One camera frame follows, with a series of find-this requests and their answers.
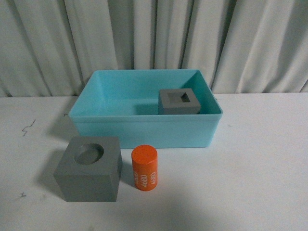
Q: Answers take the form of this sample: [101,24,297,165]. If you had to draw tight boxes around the white pleated curtain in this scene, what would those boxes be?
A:
[0,0,308,97]

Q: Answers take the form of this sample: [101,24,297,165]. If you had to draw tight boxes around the orange cylinder with white numbers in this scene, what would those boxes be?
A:
[131,144,158,191]

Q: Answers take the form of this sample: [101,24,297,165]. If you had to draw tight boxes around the gray cube with square hole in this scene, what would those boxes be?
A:
[158,88,201,115]

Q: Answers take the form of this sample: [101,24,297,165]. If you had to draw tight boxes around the light blue plastic box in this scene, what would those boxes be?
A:
[69,69,223,149]

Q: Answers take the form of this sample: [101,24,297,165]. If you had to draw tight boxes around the gray cube with round hole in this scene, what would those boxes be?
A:
[53,136,123,202]

